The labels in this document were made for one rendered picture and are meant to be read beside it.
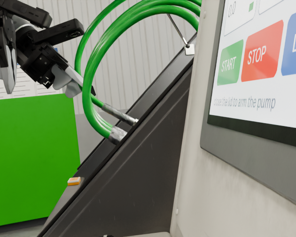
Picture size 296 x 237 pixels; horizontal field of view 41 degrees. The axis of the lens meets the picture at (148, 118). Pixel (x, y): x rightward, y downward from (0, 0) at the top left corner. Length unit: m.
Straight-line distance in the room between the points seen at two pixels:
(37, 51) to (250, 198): 0.72
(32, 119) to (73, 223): 3.55
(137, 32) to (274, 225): 7.34
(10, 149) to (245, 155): 3.89
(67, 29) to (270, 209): 0.74
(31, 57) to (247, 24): 0.67
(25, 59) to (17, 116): 3.17
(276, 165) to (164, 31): 7.43
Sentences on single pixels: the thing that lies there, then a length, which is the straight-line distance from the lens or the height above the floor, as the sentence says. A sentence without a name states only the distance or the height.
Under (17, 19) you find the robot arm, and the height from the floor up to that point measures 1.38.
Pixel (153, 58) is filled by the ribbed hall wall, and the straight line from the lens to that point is 7.52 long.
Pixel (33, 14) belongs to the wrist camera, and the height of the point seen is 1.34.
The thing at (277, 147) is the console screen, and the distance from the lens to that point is 0.23.
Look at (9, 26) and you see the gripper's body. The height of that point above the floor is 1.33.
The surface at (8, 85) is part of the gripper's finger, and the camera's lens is 0.80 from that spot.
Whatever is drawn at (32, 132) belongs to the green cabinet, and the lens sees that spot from 4.11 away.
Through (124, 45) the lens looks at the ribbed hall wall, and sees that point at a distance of 7.46.
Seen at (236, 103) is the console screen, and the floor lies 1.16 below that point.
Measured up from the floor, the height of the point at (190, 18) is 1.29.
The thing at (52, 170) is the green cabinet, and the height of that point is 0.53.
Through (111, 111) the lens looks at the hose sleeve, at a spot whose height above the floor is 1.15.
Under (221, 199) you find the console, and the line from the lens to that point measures 0.34.
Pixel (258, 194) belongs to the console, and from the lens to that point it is 0.26.
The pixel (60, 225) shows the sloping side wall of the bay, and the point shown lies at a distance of 0.59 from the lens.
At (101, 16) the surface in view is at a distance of 0.92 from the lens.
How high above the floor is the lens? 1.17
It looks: 3 degrees down
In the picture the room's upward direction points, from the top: 6 degrees counter-clockwise
